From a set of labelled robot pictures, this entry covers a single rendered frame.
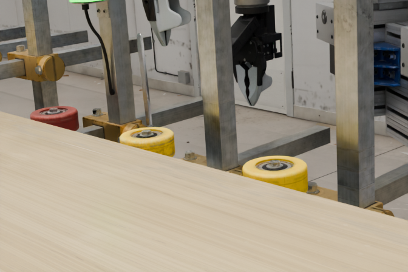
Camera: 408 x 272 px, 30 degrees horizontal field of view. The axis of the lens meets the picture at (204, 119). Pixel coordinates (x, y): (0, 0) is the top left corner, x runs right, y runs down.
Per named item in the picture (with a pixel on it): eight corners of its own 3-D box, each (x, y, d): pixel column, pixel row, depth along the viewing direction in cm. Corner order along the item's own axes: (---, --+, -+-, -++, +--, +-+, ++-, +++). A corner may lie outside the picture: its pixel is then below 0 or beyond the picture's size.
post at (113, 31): (134, 227, 143) (110, -34, 131) (146, 232, 140) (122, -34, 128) (119, 233, 140) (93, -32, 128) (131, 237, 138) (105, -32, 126)
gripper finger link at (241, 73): (266, 101, 167) (265, 59, 165) (248, 106, 163) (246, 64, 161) (256, 99, 169) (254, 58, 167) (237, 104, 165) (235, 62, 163)
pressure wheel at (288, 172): (244, 237, 100) (239, 153, 98) (304, 232, 101) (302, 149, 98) (249, 263, 93) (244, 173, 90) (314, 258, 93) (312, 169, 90)
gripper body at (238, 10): (283, 60, 163) (281, 3, 160) (256, 67, 157) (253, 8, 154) (257, 57, 169) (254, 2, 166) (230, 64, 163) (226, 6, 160)
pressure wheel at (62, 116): (67, 163, 138) (60, 101, 135) (93, 170, 132) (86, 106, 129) (28, 174, 133) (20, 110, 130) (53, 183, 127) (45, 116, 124)
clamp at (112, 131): (106, 136, 144) (104, 110, 143) (151, 149, 135) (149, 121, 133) (81, 144, 141) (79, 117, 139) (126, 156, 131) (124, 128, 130)
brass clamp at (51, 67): (33, 71, 160) (30, 48, 159) (69, 78, 150) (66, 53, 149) (6, 77, 156) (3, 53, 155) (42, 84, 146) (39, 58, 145)
